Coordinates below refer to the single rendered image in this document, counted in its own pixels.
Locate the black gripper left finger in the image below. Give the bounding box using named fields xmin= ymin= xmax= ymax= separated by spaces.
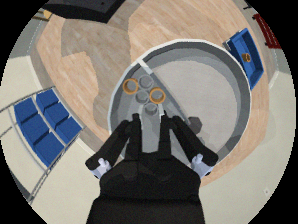
xmin=85 ymin=105 xmax=145 ymax=181

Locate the bronze bushing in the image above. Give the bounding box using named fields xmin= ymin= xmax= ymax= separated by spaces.
xmin=123 ymin=78 xmax=139 ymax=94
xmin=150 ymin=87 xmax=165 ymax=104
xmin=241 ymin=53 xmax=250 ymax=62

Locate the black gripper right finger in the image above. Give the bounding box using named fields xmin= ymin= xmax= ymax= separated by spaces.
xmin=155 ymin=103 xmax=219 ymax=181

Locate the blue crate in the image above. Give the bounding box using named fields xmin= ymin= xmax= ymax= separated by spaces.
xmin=222 ymin=28 xmax=264 ymax=91

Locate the grey metal bushing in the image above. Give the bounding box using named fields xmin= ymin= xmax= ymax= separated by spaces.
xmin=134 ymin=89 xmax=150 ymax=105
xmin=138 ymin=74 xmax=154 ymax=90
xmin=144 ymin=100 xmax=159 ymax=117

